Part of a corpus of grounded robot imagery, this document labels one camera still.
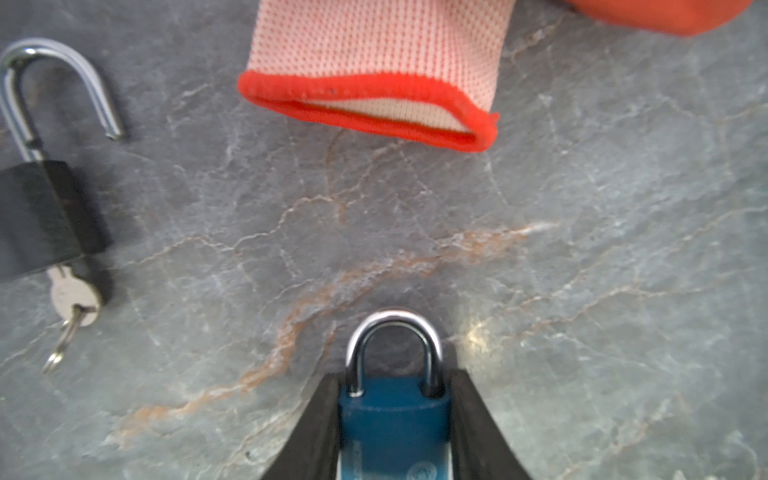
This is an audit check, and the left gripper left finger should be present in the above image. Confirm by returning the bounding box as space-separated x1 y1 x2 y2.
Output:
262 373 341 480

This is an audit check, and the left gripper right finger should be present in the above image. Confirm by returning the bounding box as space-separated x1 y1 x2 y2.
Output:
449 369 532 480

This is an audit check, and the blue padlock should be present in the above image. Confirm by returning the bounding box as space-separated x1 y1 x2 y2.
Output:
338 309 451 479

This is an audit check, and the silver key with ring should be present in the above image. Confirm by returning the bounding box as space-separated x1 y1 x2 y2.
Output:
42 264 103 374

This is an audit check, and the dark padlock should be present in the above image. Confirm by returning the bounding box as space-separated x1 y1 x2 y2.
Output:
1 37 125 281

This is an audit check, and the red rubber glove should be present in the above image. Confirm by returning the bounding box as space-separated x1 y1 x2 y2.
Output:
237 0 754 154

